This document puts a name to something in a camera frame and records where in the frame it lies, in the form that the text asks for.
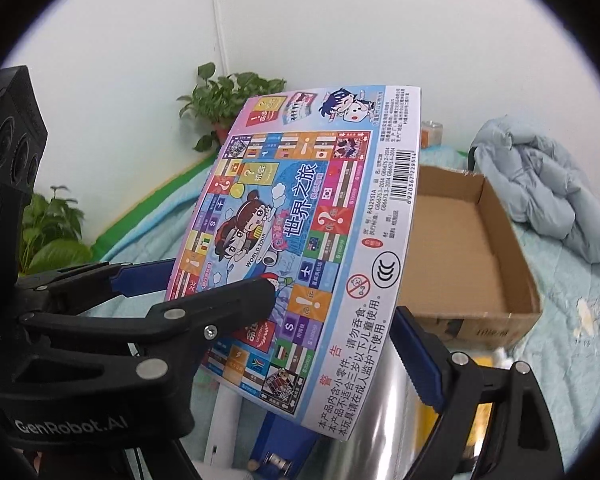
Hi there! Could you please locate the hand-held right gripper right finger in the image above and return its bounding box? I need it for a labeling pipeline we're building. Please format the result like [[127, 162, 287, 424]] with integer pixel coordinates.
[[390, 304, 567, 480]]

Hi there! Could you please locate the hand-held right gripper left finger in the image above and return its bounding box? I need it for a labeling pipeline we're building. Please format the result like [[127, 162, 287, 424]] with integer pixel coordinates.
[[130, 437, 203, 480]]

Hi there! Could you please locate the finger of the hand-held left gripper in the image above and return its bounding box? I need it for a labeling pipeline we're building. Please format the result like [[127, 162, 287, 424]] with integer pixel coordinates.
[[15, 258, 177, 314], [21, 277, 277, 357]]

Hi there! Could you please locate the yellow metal can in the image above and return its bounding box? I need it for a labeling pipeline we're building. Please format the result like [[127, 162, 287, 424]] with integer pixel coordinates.
[[417, 345, 506, 461]]

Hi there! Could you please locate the silver metal can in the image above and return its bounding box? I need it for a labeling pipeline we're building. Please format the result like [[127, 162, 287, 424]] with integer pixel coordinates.
[[310, 332, 441, 480]]

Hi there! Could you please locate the blue metal stapler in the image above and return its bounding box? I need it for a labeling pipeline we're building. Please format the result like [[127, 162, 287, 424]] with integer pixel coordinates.
[[247, 407, 317, 472]]

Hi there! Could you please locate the brown cardboard box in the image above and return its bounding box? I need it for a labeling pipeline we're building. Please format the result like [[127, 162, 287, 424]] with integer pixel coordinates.
[[410, 164, 543, 348]]

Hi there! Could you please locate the colourful board game box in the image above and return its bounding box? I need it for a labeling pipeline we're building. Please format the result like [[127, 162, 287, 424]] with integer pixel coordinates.
[[162, 85, 422, 443]]

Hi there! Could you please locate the white plastic holder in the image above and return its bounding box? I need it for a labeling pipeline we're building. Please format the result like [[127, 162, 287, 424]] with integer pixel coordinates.
[[202, 377, 244, 478]]

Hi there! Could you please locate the green cloth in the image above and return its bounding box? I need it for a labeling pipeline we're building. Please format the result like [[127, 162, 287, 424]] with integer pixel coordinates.
[[92, 152, 221, 263]]

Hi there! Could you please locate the large-leaf green plant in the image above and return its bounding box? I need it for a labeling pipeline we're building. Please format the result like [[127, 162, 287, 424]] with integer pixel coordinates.
[[17, 185, 93, 276]]

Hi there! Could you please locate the small-leaf potted plant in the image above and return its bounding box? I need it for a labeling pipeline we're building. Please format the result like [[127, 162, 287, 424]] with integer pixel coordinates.
[[176, 62, 287, 153]]

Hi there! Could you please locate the light blue padded jacket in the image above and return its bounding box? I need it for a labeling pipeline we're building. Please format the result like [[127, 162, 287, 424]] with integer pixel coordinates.
[[467, 116, 600, 263]]

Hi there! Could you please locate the small glass jar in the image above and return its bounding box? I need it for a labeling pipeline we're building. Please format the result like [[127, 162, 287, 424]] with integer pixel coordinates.
[[421, 120, 443, 150]]

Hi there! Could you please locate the white wall conduit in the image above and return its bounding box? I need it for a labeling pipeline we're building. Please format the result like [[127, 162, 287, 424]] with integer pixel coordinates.
[[212, 0, 231, 78]]

